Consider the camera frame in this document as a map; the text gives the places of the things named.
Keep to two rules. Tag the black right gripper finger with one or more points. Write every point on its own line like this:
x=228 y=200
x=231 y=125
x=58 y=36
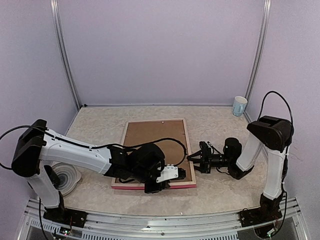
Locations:
x=195 y=157
x=198 y=167

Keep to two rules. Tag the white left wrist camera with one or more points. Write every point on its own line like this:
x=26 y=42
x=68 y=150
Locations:
x=168 y=173

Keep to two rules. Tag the left aluminium corner post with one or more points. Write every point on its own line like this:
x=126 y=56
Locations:
x=63 y=53

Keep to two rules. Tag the light blue mug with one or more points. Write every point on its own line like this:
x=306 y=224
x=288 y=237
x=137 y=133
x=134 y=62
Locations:
x=239 y=105

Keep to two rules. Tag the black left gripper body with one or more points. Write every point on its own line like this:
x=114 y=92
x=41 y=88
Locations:
x=141 y=174

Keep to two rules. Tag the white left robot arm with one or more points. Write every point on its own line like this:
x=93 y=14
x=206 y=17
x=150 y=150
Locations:
x=39 y=144

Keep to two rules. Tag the front aluminium rail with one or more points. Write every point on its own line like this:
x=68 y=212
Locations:
x=112 y=226

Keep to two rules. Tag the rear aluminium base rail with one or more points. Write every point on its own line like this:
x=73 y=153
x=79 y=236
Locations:
x=156 y=105

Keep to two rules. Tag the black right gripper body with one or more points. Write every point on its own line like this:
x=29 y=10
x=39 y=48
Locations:
x=213 y=161

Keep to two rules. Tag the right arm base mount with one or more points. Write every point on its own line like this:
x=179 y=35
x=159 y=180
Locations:
x=269 y=210

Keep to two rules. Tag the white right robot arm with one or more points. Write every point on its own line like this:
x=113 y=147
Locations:
x=275 y=174

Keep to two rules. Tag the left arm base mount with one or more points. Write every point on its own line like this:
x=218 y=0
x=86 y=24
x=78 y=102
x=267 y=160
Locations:
x=66 y=216

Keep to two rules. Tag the right aluminium corner post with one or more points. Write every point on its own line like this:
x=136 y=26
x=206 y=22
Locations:
x=260 y=47

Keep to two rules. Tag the aluminium corner post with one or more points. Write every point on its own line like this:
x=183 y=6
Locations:
x=63 y=53
x=260 y=47

